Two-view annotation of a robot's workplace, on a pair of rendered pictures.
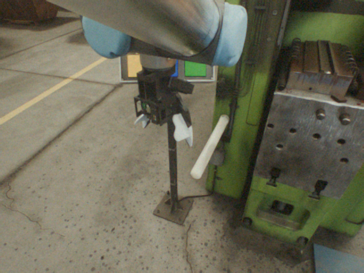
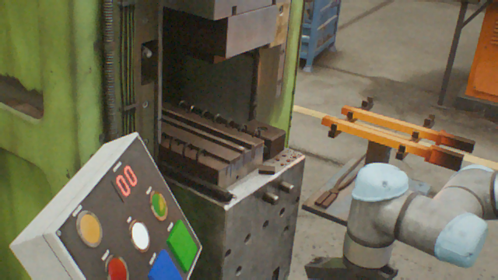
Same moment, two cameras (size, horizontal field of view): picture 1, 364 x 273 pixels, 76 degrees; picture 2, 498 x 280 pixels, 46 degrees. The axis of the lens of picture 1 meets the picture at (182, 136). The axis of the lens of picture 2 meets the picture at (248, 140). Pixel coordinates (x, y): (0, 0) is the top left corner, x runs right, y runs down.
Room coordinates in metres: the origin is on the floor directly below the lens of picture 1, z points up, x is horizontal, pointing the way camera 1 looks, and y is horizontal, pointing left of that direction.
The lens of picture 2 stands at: (0.55, 0.83, 1.70)
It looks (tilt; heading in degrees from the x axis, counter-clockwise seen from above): 26 degrees down; 280
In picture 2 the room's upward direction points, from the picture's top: 5 degrees clockwise
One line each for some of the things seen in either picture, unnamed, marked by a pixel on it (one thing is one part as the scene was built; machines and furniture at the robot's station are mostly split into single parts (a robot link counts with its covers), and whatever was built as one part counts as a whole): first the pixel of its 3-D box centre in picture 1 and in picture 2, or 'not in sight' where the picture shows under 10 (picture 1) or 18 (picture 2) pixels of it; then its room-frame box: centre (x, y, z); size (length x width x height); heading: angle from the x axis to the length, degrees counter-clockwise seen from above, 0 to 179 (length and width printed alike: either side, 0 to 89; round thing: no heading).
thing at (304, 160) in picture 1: (309, 116); (188, 209); (0.97, -0.63, 0.69); 0.56 x 0.38 x 0.45; 157
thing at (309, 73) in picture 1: (316, 62); (181, 138); (0.98, -0.57, 0.96); 0.42 x 0.20 x 0.09; 157
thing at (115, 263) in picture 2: not in sight; (117, 272); (0.85, 0.15, 1.09); 0.05 x 0.03 x 0.04; 67
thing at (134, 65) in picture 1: (139, 66); not in sight; (0.81, 0.15, 1.01); 0.07 x 0.05 x 0.07; 92
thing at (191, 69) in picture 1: (195, 65); (180, 246); (0.81, -0.05, 1.01); 0.07 x 0.05 x 0.07; 92
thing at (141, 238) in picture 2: not in sight; (139, 236); (0.86, 0.05, 1.09); 0.05 x 0.03 x 0.04; 67
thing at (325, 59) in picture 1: (325, 54); (187, 124); (0.97, -0.60, 0.99); 0.42 x 0.05 x 0.01; 157
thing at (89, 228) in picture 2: not in sight; (89, 229); (0.90, 0.16, 1.16); 0.05 x 0.03 x 0.04; 67
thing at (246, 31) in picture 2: not in sight; (185, 12); (0.98, -0.57, 1.32); 0.42 x 0.20 x 0.10; 157
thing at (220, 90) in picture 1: (222, 89); not in sight; (1.05, -0.20, 0.80); 0.06 x 0.03 x 0.14; 67
